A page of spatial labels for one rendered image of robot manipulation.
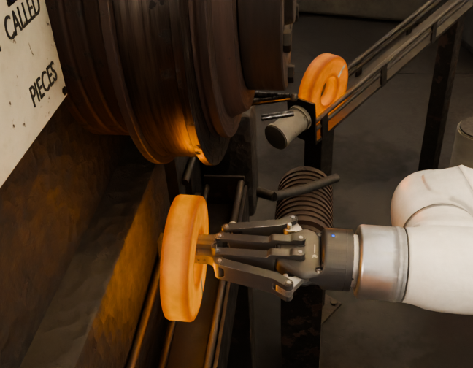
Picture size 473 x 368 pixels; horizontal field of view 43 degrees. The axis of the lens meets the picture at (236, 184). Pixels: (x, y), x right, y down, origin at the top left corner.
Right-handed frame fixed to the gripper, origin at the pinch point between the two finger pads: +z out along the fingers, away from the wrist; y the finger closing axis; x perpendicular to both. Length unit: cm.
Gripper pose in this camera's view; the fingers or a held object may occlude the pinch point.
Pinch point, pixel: (187, 247)
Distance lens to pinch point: 75.5
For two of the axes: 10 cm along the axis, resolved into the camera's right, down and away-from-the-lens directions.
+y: 1.2, -6.0, 7.9
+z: -9.9, -0.7, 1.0
